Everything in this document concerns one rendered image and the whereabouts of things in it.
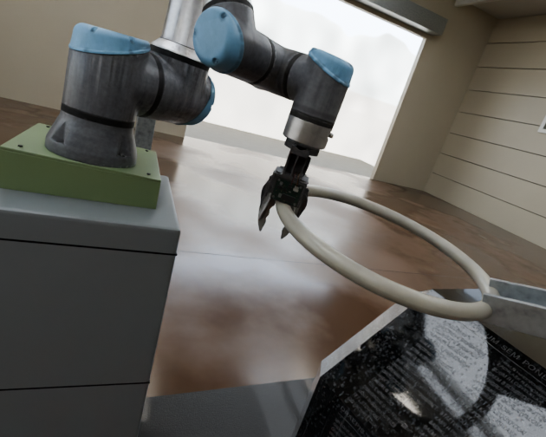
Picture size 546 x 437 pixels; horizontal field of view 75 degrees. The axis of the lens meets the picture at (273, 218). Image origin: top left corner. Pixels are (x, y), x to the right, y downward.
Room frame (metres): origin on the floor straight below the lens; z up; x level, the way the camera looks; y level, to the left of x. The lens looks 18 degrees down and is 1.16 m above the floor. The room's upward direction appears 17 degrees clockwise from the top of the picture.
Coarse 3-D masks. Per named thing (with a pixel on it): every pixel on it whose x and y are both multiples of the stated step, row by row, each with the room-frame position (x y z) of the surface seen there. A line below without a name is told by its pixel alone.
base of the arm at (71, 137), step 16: (64, 112) 0.73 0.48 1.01; (80, 112) 0.72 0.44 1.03; (64, 128) 0.72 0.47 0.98; (80, 128) 0.71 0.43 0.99; (96, 128) 0.73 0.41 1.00; (112, 128) 0.75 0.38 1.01; (128, 128) 0.79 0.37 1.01; (48, 144) 0.71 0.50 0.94; (64, 144) 0.70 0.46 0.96; (80, 144) 0.70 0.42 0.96; (96, 144) 0.72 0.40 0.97; (112, 144) 0.74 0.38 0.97; (128, 144) 0.78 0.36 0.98; (80, 160) 0.70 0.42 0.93; (96, 160) 0.71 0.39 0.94; (112, 160) 0.73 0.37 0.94; (128, 160) 0.77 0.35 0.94
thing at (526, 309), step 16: (496, 288) 0.66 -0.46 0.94; (512, 288) 0.64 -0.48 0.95; (528, 288) 0.63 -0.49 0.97; (496, 304) 0.56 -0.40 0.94; (512, 304) 0.55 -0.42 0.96; (528, 304) 0.54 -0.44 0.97; (544, 304) 0.62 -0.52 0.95; (496, 320) 0.56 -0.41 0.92; (512, 320) 0.54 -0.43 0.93; (528, 320) 0.53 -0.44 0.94; (544, 320) 0.53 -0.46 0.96; (544, 336) 0.52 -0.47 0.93
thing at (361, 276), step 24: (312, 192) 0.88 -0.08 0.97; (336, 192) 0.93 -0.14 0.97; (288, 216) 0.63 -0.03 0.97; (384, 216) 0.95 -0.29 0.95; (312, 240) 0.56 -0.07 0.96; (432, 240) 0.88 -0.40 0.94; (336, 264) 0.53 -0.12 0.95; (360, 264) 0.53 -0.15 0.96; (384, 288) 0.50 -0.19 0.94; (408, 288) 0.51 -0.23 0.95; (480, 288) 0.68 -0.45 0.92; (432, 312) 0.50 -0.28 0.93; (456, 312) 0.51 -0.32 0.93; (480, 312) 0.53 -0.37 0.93
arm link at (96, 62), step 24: (72, 48) 0.73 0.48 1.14; (96, 48) 0.73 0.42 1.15; (120, 48) 0.74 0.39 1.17; (144, 48) 0.79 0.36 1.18; (72, 72) 0.73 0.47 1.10; (96, 72) 0.72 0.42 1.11; (120, 72) 0.75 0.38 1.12; (144, 72) 0.80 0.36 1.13; (72, 96) 0.72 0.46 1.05; (96, 96) 0.73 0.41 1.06; (120, 96) 0.75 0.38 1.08; (144, 96) 0.80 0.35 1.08; (120, 120) 0.76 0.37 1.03
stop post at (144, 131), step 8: (136, 120) 1.72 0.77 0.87; (144, 120) 1.68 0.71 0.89; (152, 120) 1.69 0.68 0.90; (136, 128) 1.67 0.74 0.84; (144, 128) 1.68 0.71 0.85; (152, 128) 1.70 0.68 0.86; (136, 136) 1.66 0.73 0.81; (144, 136) 1.68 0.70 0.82; (152, 136) 1.70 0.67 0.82; (136, 144) 1.67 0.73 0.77; (144, 144) 1.68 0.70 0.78
